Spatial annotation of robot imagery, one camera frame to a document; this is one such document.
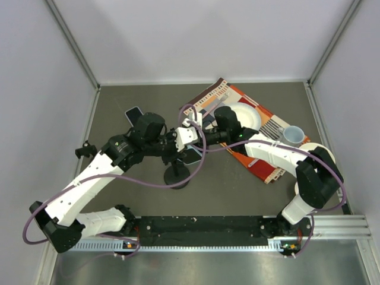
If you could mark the pink handled knife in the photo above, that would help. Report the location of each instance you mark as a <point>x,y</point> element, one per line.
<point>252,162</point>

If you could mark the pink handled fork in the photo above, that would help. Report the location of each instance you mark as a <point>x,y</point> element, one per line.
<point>220,100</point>

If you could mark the white paper plate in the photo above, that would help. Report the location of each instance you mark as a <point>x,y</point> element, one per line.
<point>247,115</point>

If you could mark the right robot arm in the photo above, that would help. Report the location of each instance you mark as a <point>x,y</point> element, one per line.
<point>317,175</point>

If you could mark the purple case phone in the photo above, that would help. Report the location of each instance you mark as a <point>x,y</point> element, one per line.
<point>133,114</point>

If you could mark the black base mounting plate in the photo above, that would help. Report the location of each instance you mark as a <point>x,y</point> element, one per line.
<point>200,231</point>

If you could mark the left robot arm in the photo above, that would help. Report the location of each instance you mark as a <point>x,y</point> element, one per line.
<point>61,218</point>

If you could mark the colourful patterned cloth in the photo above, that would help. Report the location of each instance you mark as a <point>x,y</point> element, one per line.
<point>270,123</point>

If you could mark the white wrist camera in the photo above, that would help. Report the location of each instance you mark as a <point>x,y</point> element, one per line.
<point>185,137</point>
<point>192,117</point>

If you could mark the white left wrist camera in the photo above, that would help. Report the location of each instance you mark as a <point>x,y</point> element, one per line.
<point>185,137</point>

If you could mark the blue case phone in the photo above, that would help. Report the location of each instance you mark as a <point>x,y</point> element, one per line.
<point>191,156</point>

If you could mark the black phone stand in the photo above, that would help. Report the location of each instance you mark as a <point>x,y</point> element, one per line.
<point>87,150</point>
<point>176,173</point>

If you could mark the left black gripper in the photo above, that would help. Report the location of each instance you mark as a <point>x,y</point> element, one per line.
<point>174,154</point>

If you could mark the light blue mug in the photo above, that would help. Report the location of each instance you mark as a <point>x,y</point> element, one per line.
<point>291,135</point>

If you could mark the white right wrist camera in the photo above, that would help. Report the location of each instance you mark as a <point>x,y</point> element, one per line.
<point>192,117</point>

